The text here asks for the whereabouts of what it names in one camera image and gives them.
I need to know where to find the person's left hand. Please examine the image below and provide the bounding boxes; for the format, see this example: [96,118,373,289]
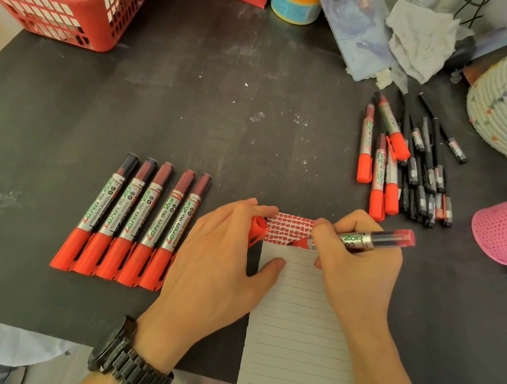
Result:
[131,183,295,380]

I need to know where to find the person's right hand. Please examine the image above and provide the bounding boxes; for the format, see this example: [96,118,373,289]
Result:
[295,203,410,342]

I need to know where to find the red marker cap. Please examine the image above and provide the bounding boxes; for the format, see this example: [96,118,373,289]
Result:
[247,215,272,251]

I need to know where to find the white lined paper sheet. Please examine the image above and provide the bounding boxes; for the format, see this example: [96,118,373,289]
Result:
[235,210,396,384]

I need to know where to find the capped red marker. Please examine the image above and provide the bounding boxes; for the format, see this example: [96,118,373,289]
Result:
[71,149,159,284]
[364,90,421,163]
[95,153,176,288]
[373,136,411,218]
[353,103,384,186]
[115,161,197,294]
[364,133,398,223]
[137,165,214,298]
[49,143,140,280]

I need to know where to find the pile of black pens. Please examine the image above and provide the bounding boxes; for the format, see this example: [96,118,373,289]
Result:
[382,89,479,233]

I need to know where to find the black metal wristwatch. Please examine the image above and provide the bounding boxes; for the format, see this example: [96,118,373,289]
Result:
[84,311,183,384]

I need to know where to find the bluish plastic bag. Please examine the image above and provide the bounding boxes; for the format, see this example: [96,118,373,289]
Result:
[293,0,424,96]

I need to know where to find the crumpled white tissue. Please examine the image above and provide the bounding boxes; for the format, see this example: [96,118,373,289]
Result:
[376,0,464,90]

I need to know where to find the black cables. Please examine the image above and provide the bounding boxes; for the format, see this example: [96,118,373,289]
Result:
[445,0,496,32]

